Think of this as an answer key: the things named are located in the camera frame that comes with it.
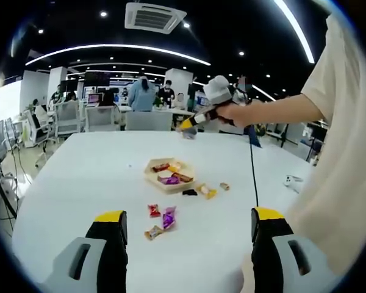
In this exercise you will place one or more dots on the pale bun food packet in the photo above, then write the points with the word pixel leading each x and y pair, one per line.
pixel 177 167

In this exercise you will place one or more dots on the brown food bar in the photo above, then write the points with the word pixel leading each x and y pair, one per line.
pixel 183 177

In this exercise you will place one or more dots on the purple food packet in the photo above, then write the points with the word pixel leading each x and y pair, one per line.
pixel 168 218

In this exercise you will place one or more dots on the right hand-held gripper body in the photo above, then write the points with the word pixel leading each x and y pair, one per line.
pixel 216 91

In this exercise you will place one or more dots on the blue cloth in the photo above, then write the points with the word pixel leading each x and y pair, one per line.
pixel 255 142

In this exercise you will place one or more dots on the grey office chair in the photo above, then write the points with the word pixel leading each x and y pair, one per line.
pixel 149 122

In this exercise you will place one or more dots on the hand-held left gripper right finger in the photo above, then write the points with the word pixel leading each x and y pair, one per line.
pixel 265 262

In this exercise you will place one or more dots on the dark red food bar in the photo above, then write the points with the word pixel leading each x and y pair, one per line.
pixel 161 168

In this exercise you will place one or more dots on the grey crumpled object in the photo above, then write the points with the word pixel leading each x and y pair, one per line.
pixel 190 135

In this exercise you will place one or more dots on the white office chair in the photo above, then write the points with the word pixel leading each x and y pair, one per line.
pixel 67 114
pixel 100 119

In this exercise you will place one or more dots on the small orange candy food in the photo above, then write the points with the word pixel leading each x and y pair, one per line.
pixel 154 233

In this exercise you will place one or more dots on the small brown candy food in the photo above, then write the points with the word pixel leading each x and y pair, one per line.
pixel 225 186

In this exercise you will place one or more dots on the red candy food packet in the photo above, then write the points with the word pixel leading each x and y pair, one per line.
pixel 154 210

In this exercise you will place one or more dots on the person in beige clothing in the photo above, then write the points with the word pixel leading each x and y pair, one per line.
pixel 338 152

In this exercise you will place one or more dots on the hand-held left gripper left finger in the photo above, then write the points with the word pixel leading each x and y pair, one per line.
pixel 109 262

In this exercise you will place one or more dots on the person's right hand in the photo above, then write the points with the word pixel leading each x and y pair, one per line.
pixel 231 113

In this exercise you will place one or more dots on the white chair black seat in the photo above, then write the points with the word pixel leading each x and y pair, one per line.
pixel 33 128

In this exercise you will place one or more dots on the black food packet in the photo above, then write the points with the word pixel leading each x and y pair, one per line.
pixel 189 193

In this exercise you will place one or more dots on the ceiling air conditioner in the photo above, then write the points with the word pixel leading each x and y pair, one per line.
pixel 155 18

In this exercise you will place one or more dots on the yellow candy wrapper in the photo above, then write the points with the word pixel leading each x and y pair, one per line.
pixel 205 190

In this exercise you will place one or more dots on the cream hexagonal container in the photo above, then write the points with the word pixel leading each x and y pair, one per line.
pixel 167 189

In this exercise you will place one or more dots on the black hanging monitor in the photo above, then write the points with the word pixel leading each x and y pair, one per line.
pixel 97 77

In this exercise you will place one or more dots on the white small device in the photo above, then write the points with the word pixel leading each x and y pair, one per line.
pixel 289 180

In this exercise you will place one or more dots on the curved ceiling light strip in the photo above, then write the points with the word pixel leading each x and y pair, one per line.
pixel 297 30
pixel 109 45

